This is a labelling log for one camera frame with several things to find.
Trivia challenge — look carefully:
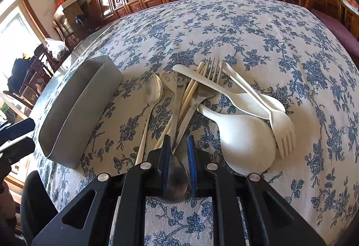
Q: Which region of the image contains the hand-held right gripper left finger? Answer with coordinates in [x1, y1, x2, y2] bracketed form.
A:
[31, 135, 171, 246]

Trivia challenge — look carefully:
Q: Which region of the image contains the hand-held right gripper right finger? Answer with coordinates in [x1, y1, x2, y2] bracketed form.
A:
[186, 135, 327, 246]

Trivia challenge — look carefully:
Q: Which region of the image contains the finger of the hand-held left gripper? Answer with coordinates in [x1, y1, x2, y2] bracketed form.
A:
[0, 137, 36, 164]
[0, 118, 36, 138]

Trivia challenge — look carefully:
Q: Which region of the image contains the metal spoon with smiley handle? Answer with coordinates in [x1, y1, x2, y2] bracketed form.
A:
[155, 73, 190, 204]

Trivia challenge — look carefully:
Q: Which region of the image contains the rectangular metal utensil container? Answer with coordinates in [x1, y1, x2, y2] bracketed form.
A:
[38, 54, 123, 169]

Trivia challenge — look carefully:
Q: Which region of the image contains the metal fork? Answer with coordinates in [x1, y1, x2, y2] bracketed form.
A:
[174, 58, 221, 149]

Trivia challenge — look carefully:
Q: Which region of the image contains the white long-handled plastic spoon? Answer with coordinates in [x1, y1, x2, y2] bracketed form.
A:
[172, 64, 286, 120]

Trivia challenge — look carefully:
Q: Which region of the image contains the wooden chopstick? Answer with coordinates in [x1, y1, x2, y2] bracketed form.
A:
[154, 62, 205, 150]
[161, 63, 210, 148]

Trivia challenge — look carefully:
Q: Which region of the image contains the white plastic fork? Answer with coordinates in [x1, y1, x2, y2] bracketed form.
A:
[220, 61, 297, 159]

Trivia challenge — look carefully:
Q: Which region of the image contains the black bag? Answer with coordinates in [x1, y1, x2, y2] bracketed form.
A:
[7, 57, 37, 92]

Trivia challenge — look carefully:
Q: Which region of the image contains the white plastic bag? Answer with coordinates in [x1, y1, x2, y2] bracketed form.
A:
[45, 38, 70, 61]

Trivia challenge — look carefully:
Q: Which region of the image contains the window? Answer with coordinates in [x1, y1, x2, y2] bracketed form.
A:
[0, 0, 42, 89]

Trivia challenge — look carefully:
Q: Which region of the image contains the wooden chair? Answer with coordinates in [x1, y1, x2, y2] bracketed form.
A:
[52, 15, 93, 51]

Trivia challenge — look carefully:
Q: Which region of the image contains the blue floral tablecloth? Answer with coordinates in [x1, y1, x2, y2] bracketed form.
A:
[29, 0, 359, 246]

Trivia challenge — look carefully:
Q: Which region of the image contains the purple seat cushion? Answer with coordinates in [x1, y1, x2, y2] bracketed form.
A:
[310, 8, 359, 67]

